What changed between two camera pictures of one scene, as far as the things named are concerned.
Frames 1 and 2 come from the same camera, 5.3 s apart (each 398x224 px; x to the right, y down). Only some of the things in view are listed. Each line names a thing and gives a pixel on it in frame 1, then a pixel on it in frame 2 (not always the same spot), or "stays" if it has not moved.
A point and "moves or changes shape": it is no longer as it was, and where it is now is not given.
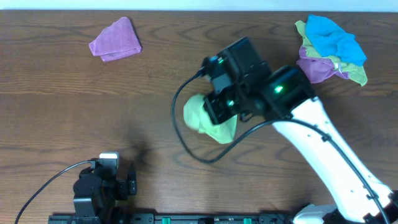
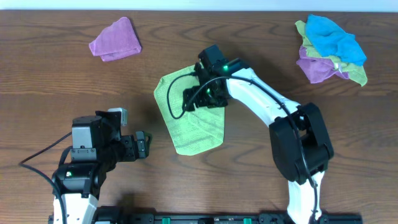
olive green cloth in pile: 356,72 stays
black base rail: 172,218 stays
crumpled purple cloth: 315,69 stays
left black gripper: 125,188 → 140,145
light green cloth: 197,117 moves or changes shape
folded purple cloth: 116,41 stays
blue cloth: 327,38 stays
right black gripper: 211,102 → 199,101
